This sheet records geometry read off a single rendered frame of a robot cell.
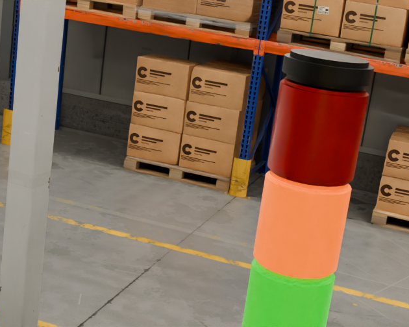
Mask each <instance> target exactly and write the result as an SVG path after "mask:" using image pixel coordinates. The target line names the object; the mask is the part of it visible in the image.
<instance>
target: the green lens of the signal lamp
mask: <svg viewBox="0 0 409 327"><path fill-rule="evenodd" d="M334 281H335V275H334V273H332V274H330V275H328V276H326V277H323V278H315V279H304V278H294V277H290V276H285V275H281V274H278V273H276V272H273V271H270V270H269V269H266V268H265V267H263V266H262V265H260V264H259V263H258V261H257V260H256V259H255V258H254V260H253V261H252V264H251V272H250V276H249V284H248V288H247V296H246V301H245V309H244V314H243V321H242V327H326V325H327V319H328V312H329V308H330V301H331V298H332V291H333V287H334Z"/></svg>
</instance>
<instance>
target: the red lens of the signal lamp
mask: <svg viewBox="0 0 409 327"><path fill-rule="evenodd" d="M368 99H369V94H368V93H367V92H366V90H365V89H364V90H359V91H349V90H334V89H329V88H321V87H317V86H311V85H307V84H302V83H300V82H296V81H293V80H290V79H288V78H287V77H285V78H284V79H283V80H281V81H280V86H279V94H278V98H277V106H276V110H275V118H274V123H273V131H272V136H271V143H270V148H269V156H268V161H267V166H268V167H269V168H270V170H271V171H272V172H273V173H274V174H276V175H277V176H279V177H282V178H285V179H286V180H291V181H293V182H298V183H302V184H307V185H312V186H324V187H338V186H344V185H346V184H348V183H349V182H352V181H353V178H354V172H355V169H356V162H357V158H358V151H359V148H360V141H361V137H362V131H363V126H364V119H365V116H366V109H367V103H368Z"/></svg>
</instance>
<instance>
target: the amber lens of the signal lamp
mask: <svg viewBox="0 0 409 327"><path fill-rule="evenodd" d="M351 190H352V188H351V186H350V185H349V184H346V185H344V186H338V187H324V186H312V185H307V184H302V183H298V182H293V181H291V180H286V179H285V178H282V177H279V176H277V175H276V174H274V173H273V172H272V171H268V172H267V173H266V176H265V181H264V188H263V194H262V201H261V206H260V214H259V218H258V226H257V231H256V239H255V243H254V251H253V255H254V257H255V259H256V260H257V261H258V263H259V264H260V265H262V266H263V267H265V268H266V269H269V270H270V271H273V272H275V273H278V274H281V275H285V276H290V277H294V278H304V279H315V278H323V277H326V276H328V275H330V274H332V273H334V272H335V271H336V269H337V266H338V260H339V255H340V249H341V242H342V238H343V232H344V228H345V222H346V217H347V210H348V207H349V200H350V196H351Z"/></svg>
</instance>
